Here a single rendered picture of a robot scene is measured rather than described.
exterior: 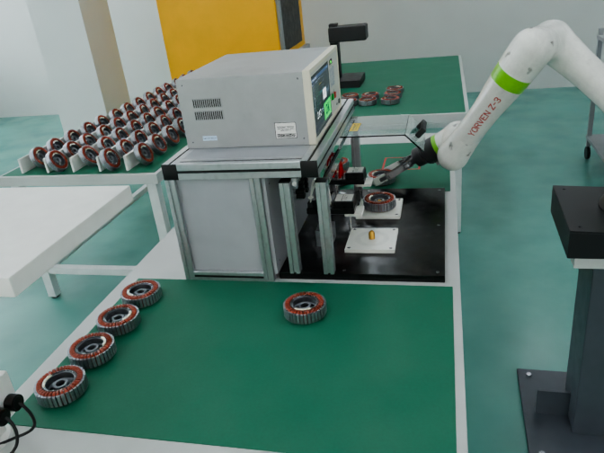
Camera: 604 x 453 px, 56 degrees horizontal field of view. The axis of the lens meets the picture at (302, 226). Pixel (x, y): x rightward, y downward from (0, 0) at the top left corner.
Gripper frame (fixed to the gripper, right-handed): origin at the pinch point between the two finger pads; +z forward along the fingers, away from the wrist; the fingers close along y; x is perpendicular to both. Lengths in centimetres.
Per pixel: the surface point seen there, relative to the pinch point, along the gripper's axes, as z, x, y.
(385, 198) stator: -11.5, -3.4, -27.8
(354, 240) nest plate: -11, -6, -57
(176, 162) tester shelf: 5, 43, -86
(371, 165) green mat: 11.0, 3.7, 16.7
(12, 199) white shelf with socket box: 1, 51, -135
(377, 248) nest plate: -19, -10, -60
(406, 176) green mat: -5.3, -5.9, 7.3
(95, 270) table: 166, 31, -23
